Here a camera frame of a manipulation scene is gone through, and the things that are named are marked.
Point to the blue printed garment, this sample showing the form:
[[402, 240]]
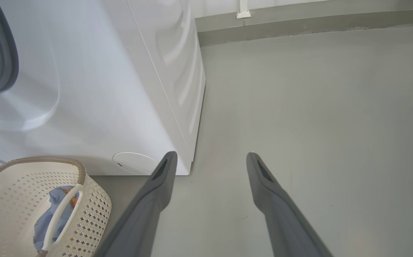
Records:
[[54, 196]]

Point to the white front-load washing machine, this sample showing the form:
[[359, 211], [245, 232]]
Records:
[[102, 89]]

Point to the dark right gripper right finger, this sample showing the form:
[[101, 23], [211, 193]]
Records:
[[285, 221]]

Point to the round white filter cover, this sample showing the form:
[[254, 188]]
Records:
[[135, 163]]

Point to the cream laundry basket brown rim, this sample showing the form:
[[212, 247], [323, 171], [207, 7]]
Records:
[[13, 214]]

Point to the white wall conduit bracket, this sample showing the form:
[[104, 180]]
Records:
[[243, 10]]

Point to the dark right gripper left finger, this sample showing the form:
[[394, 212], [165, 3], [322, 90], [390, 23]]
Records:
[[138, 221]]

